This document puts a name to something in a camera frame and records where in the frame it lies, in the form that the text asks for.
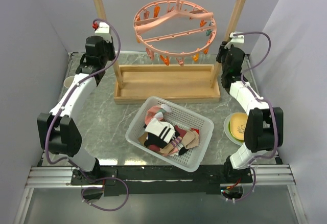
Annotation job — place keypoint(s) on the pink round clip hanger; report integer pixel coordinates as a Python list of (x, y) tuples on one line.
[(175, 29)]

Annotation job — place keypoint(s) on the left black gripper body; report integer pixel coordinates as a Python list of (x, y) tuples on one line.
[(109, 51)]

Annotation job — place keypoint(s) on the pile of socks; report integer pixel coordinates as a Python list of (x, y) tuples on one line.
[(184, 140)]

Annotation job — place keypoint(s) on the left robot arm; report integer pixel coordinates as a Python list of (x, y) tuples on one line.
[(59, 136)]

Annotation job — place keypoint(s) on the white plastic basket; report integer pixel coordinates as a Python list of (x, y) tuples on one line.
[(182, 117)]

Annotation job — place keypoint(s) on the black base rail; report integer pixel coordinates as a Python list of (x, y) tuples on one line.
[(119, 180)]

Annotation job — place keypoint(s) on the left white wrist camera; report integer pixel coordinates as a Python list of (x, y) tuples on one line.
[(103, 30)]

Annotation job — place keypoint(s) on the aluminium frame rail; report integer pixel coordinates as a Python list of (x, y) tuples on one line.
[(60, 177)]

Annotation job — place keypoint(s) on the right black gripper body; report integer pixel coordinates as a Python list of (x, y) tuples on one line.
[(222, 57)]

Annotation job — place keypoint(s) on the light blue mug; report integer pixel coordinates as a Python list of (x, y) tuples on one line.
[(68, 81)]

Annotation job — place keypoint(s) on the yellow bowl on plate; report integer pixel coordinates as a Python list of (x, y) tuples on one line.
[(234, 127)]

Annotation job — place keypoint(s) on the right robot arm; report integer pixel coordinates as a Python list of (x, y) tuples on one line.
[(263, 132)]

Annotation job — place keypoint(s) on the white black striped sock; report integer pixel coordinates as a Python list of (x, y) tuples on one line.
[(164, 130)]

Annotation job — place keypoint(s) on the wooden hanger rack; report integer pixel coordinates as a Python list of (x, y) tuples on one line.
[(192, 82)]

